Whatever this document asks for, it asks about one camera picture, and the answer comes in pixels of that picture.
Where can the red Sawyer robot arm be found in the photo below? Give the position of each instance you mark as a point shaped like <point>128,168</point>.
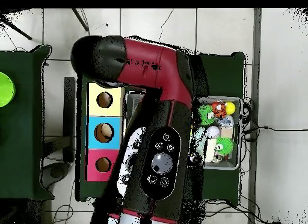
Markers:
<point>154,70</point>

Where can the wooden three-hole box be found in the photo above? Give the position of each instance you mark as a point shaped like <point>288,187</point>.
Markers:
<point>96,132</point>

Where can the clear mesh bin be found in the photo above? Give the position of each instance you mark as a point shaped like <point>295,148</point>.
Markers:
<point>236,137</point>

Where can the cream knit cloth roll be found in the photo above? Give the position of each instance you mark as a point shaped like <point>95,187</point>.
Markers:
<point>211,150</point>

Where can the orange tiger plush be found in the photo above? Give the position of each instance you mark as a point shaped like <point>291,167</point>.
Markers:
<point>219,108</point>

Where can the green spiky ball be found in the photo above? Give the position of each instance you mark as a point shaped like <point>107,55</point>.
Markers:
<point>224,146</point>

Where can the dark green tablecloth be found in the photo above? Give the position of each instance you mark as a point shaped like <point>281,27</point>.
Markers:
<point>221,70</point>

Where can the black upright bar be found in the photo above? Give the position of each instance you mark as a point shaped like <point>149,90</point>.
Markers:
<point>69,113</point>

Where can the black tripod leg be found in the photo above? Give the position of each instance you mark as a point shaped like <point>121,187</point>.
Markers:
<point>17,29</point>
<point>81,19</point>

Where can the green covered side table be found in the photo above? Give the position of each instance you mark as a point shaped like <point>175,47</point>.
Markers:
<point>24,137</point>

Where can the lime green round object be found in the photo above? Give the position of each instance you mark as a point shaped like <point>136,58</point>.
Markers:
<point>4,89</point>

